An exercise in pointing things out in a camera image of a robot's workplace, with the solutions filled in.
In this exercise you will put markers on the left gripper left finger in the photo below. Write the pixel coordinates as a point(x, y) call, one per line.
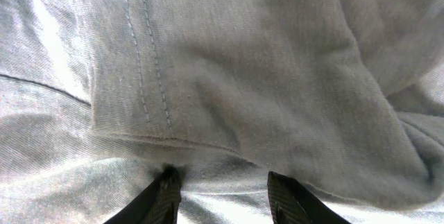
point(156, 204)

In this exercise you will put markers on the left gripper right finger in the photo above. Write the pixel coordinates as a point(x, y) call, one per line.
point(292, 203)

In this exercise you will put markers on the light blue t-shirt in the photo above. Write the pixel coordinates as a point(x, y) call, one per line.
point(97, 96)

